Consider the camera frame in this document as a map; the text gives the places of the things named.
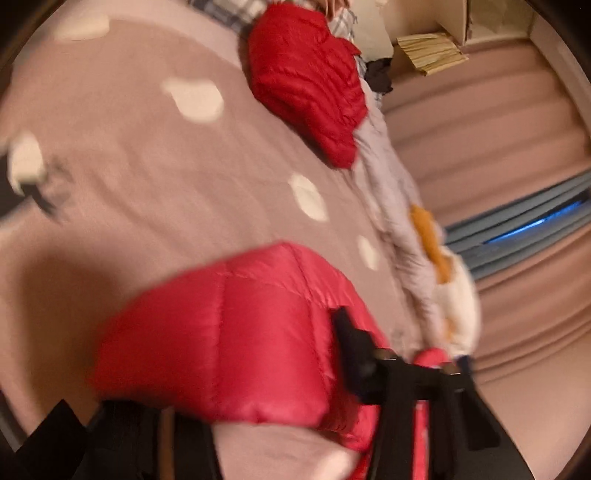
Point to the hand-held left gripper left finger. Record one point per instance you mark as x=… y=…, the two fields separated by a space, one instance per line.
x=122 y=443

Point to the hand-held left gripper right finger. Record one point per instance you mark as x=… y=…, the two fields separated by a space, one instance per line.
x=347 y=337

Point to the pink-red puffer jacket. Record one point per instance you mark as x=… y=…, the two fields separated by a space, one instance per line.
x=240 y=337

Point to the white and orange plush blanket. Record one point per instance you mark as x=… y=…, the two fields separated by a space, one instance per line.
x=455 y=295

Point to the blue curtain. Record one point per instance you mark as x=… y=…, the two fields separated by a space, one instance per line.
x=517 y=226

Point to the dotted taupe duvet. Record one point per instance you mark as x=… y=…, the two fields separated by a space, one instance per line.
x=152 y=184

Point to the pink curtain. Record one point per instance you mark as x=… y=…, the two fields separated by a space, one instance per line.
x=498 y=138

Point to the dark red quilted jacket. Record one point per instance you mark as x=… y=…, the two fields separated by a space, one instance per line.
x=307 y=78

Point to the black cloth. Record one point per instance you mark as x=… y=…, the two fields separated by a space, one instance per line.
x=379 y=74

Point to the stack of yellowish papers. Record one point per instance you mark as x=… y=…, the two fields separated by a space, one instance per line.
x=431 y=51

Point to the white shelf unit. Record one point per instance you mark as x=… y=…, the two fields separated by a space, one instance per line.
x=466 y=21

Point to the plaid cloth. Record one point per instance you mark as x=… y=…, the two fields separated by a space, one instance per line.
x=231 y=11

